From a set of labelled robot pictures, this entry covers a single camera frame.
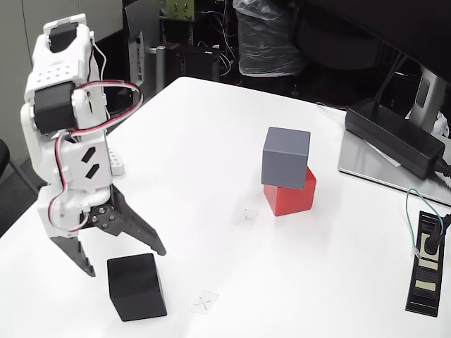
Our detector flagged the black monitor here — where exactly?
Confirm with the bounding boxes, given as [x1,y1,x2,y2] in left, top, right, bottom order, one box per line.
[297,0,451,87]

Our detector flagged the green box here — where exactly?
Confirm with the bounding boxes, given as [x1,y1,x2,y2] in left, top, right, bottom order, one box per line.
[165,0,195,22]

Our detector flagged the silver upright device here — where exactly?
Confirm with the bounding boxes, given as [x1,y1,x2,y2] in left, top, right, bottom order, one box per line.
[150,45,166,96]

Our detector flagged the black chair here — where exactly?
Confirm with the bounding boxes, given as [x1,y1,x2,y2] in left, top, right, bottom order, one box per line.
[0,138,39,196]

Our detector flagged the black cube block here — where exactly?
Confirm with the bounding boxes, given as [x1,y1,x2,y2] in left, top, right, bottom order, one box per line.
[106,252,168,323]

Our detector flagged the plastic-wrapped black object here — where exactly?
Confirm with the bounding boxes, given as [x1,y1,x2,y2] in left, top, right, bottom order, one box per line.
[232,0,306,77]

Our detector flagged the silver monitor stand base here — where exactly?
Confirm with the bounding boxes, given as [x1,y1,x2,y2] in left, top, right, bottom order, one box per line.
[338,130,451,207]

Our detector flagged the grey cube block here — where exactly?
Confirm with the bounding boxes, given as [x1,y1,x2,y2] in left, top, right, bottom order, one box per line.
[261,126,311,190]

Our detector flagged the red white black servo cable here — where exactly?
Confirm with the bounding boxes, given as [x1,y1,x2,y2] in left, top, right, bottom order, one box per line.
[48,37,144,235]

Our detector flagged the black power strip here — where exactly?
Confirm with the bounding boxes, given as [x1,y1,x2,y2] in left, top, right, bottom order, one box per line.
[404,210,449,317]

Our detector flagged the black adapter power cord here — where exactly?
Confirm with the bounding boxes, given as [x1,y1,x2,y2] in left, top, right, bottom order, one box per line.
[435,156,451,182]

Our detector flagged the black power adapter brick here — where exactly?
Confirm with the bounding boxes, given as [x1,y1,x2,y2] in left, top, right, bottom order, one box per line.
[344,101,446,180]

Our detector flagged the black box with red strip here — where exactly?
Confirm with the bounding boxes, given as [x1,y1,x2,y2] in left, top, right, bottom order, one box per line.
[165,42,221,84]

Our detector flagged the red cube block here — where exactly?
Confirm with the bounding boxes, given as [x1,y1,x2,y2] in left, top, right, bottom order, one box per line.
[263,167,317,217]

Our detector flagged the silver monitor stand neck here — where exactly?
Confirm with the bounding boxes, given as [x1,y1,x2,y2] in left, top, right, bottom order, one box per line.
[408,66,449,131]

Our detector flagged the thin green cable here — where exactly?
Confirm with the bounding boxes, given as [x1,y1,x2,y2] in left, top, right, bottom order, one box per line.
[404,188,445,260]

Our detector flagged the clear tape mark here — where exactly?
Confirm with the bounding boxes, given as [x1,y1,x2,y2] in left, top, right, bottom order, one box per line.
[234,208,260,225]

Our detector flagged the black power plug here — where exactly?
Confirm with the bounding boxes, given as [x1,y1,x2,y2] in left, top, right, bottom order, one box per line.
[421,214,451,256]

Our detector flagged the crumpled white plastic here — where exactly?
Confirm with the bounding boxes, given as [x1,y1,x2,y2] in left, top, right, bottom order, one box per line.
[433,111,451,138]

